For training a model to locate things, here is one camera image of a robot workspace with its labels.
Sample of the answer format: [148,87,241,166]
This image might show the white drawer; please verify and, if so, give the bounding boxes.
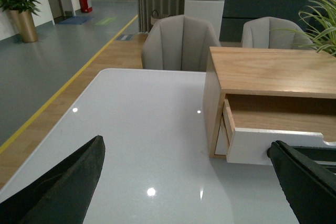
[223,94,335,165]
[215,118,229,155]

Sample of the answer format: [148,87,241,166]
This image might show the red cabinet box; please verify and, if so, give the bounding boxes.
[79,0,92,13]

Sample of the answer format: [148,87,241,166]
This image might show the grey armchair near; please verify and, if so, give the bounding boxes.
[141,15,221,72]

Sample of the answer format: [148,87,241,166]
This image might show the wicker basket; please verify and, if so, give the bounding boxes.
[150,9,168,26]

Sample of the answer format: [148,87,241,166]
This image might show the grey armchair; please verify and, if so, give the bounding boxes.
[241,17,312,50]
[141,15,221,72]

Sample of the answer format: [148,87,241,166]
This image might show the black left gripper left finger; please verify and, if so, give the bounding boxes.
[1,135,106,223]

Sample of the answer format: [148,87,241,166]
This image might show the grey armchair far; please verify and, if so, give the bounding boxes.
[241,17,312,50]

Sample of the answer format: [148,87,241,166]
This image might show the wooden drawer cabinet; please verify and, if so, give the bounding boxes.
[203,47,335,159]

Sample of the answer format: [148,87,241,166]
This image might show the dark grey counter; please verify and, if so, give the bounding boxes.
[219,0,312,42]

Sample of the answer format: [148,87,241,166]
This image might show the striped leaf plant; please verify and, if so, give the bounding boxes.
[276,0,335,57]

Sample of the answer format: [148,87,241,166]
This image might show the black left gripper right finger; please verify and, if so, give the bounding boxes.
[266,140,336,224]

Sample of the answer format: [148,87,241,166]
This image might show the blue floor mat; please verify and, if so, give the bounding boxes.
[58,16,93,25]

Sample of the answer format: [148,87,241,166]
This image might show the green plant in gold pot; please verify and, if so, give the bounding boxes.
[1,0,40,43]

